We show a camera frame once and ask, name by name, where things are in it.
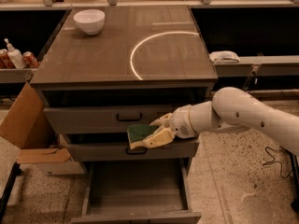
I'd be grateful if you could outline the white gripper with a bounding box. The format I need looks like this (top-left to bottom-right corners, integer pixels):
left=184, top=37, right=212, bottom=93
left=142, top=105, right=197, bottom=148

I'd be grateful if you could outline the green and yellow sponge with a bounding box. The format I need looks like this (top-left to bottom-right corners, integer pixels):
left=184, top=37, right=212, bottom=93
left=127, top=124, right=158, bottom=149

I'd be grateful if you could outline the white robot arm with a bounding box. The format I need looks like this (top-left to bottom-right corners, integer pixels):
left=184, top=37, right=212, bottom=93
left=141, top=87, right=299, bottom=155

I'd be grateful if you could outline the middle grey drawer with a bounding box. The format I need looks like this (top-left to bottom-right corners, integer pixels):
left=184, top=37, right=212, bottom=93
left=66, top=138, right=199, bottom=161

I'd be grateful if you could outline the open bottom grey drawer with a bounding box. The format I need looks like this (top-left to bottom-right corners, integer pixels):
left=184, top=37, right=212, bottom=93
left=71, top=159, right=202, bottom=224

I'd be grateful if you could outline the top grey drawer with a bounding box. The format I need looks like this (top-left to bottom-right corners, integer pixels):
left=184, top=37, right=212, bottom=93
left=44, top=105, right=178, bottom=134

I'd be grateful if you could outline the grey drawer cabinet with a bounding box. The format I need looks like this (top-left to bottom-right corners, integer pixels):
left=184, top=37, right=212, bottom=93
left=31, top=6, right=217, bottom=150

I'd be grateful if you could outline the folded white cloth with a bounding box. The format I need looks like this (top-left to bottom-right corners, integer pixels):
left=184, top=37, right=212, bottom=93
left=209, top=50, right=240, bottom=63

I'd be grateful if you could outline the white ceramic bowl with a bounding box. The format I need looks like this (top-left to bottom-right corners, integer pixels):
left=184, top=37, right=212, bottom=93
left=73, top=9, right=105, bottom=35

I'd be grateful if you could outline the brown cardboard box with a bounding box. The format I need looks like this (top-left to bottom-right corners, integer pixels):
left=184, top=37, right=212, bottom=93
left=0, top=83, right=86, bottom=175

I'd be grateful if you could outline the black stand leg right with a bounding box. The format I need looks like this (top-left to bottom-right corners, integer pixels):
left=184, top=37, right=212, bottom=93
left=289, top=153, right=299, bottom=213

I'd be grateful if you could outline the black stand leg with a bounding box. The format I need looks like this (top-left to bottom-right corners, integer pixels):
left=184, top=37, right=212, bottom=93
left=289, top=153, right=299, bottom=213
left=0, top=162, right=21, bottom=221

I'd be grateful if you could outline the black stand leg left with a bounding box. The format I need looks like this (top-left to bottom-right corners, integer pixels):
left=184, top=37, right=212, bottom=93
left=0, top=162, right=21, bottom=221

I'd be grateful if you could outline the white pump bottle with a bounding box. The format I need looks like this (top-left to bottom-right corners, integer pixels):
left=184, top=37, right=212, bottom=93
left=4, top=38, right=26, bottom=69

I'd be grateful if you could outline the red soda can at edge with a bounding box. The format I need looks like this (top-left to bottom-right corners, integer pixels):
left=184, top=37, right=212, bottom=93
left=0, top=49, right=14, bottom=69

